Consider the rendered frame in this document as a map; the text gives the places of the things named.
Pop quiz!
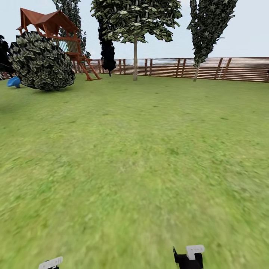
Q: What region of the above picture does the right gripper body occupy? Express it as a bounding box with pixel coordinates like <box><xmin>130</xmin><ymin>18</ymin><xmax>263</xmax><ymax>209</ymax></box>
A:
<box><xmin>178</xmin><ymin>253</ymin><xmax>204</xmax><ymax>269</ymax></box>

